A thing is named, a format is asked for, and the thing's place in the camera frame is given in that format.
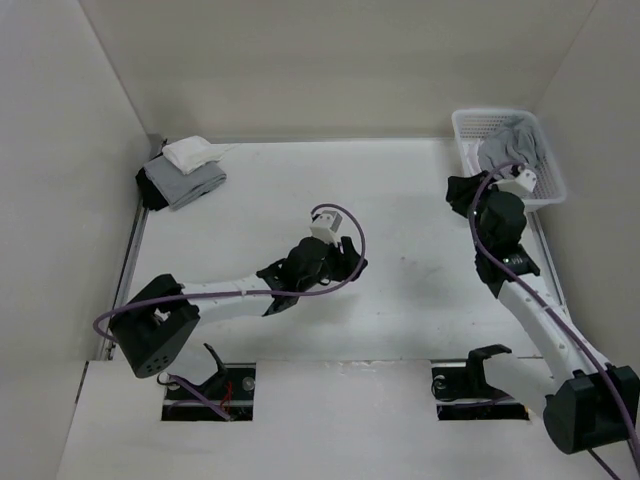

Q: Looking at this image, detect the folded white tank top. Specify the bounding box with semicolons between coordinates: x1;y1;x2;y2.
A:
161;136;235;175

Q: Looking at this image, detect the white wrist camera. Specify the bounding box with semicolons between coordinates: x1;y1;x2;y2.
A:
310;210;343;247
494;168;537;198

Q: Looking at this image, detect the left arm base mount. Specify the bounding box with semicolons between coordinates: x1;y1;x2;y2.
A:
156;344;257;422

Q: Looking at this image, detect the white crumpled tank top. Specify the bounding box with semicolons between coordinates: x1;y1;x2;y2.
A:
463;140;482;176

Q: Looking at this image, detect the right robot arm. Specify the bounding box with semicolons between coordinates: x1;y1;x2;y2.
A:
445;170;639;458

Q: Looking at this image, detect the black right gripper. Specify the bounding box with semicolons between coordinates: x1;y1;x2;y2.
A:
445;170;509;253

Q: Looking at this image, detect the grey tank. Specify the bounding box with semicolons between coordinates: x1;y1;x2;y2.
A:
142;156;227;210
477;116;545;171

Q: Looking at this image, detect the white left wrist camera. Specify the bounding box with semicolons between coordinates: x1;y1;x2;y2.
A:
310;210;343;247

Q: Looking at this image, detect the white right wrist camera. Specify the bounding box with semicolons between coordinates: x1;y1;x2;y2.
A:
494;168;537;198

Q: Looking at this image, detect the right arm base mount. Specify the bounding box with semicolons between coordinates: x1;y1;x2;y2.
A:
431;344;530;421

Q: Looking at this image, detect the white plastic basket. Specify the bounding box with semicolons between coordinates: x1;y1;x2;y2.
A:
451;108;567;212

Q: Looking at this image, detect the folded grey tank top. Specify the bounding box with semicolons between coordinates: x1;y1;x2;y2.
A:
142;156;227;210

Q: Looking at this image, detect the folded black tank top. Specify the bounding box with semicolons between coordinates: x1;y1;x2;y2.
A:
135;168;168;211

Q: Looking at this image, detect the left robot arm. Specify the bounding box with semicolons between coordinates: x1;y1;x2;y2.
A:
108;236;368;399

